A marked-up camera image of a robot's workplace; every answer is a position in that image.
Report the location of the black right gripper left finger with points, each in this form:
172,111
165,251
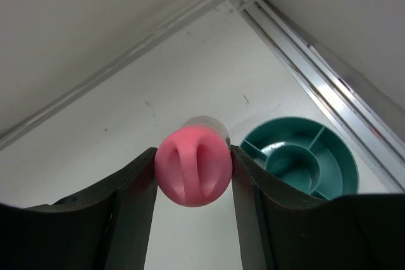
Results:
104,226

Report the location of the teal round divided container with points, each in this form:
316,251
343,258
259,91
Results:
304,154

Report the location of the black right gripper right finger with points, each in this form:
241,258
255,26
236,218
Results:
280,227

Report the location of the aluminium side rail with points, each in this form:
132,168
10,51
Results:
381,149

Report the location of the pink rubber eraser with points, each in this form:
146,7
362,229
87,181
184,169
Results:
193,165

